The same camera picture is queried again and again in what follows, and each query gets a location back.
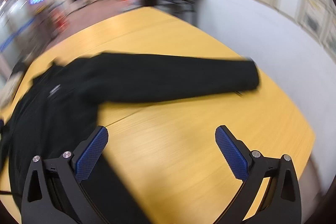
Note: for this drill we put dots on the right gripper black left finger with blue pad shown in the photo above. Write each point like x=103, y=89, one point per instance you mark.
x=53, y=192

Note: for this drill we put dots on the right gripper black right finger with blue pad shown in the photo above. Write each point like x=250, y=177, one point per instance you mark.
x=281, y=202

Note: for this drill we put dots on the black fleece zip jacket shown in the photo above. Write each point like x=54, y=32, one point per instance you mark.
x=60, y=109

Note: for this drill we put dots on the folded beige and black garment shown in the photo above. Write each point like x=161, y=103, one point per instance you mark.
x=11, y=86

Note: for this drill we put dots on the red stacked boxes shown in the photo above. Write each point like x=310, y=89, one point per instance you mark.
x=59, y=19

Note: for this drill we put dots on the wooden side table black frame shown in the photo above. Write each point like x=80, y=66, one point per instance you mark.
x=170, y=1

